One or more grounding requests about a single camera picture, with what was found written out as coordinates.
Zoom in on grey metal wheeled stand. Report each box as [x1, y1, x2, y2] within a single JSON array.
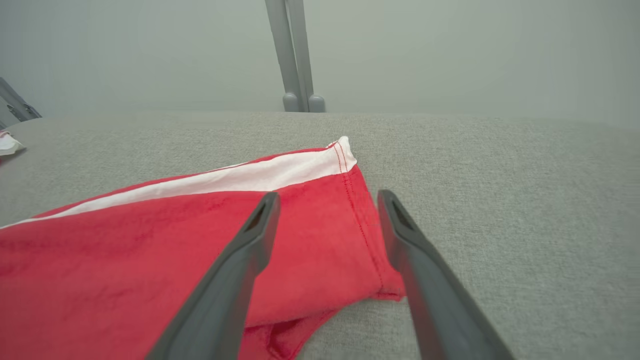
[[0, 76, 43, 130]]

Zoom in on red shorts with white stripe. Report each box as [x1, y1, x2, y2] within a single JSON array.
[[0, 136, 407, 360]]

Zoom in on grey partition post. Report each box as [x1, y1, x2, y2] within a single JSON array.
[[264, 0, 327, 113]]

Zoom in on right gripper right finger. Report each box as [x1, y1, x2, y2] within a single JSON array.
[[377, 189, 516, 360]]

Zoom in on red and white shirt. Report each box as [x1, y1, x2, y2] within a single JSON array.
[[0, 131, 26, 166]]

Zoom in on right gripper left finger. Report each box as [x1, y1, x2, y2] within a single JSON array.
[[145, 191, 281, 360]]

